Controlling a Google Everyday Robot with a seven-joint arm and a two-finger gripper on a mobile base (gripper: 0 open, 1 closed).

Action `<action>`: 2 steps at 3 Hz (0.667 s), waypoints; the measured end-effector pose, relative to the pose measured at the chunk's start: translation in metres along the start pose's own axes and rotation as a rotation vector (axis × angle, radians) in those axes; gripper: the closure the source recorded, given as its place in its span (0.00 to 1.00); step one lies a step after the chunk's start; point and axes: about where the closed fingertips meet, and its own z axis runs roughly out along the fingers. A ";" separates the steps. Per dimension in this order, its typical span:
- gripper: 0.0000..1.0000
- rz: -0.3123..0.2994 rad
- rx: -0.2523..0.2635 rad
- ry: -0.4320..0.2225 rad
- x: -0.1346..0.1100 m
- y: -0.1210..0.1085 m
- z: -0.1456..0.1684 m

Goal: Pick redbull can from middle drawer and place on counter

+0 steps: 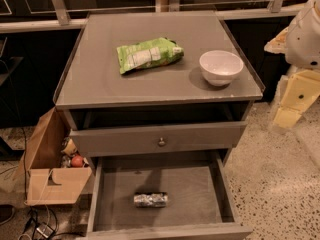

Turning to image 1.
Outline green snack bag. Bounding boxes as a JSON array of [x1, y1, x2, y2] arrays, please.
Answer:
[[116, 37, 184, 75]]

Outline grey open middle drawer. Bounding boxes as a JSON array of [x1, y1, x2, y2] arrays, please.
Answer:
[[86, 151, 252, 240]]

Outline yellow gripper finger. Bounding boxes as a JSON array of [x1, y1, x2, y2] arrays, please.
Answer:
[[273, 70, 320, 128]]

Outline black floor cables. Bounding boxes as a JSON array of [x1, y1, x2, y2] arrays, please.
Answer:
[[16, 207, 88, 240]]

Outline white ceramic bowl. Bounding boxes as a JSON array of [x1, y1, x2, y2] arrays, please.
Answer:
[[199, 50, 244, 86]]

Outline grey drawer cabinet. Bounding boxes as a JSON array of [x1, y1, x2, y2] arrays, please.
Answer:
[[52, 11, 266, 240]]

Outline brown cardboard box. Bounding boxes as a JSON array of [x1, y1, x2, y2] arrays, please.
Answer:
[[14, 108, 92, 206]]

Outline yellowish packet in box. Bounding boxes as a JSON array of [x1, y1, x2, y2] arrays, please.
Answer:
[[61, 137, 77, 157]]

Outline metal railing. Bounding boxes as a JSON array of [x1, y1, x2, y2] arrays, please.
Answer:
[[0, 0, 307, 33]]

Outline silver redbull can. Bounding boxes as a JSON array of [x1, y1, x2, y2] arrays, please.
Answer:
[[133, 192, 168, 208]]

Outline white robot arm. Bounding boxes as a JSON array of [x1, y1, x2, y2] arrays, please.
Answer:
[[264, 0, 320, 128]]

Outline grey top drawer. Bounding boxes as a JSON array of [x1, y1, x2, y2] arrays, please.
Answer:
[[70, 121, 247, 157]]

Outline red apple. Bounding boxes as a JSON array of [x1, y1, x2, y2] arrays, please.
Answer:
[[71, 155, 84, 168]]

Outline round metal drawer knob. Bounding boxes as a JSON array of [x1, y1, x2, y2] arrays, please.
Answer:
[[158, 137, 167, 147]]

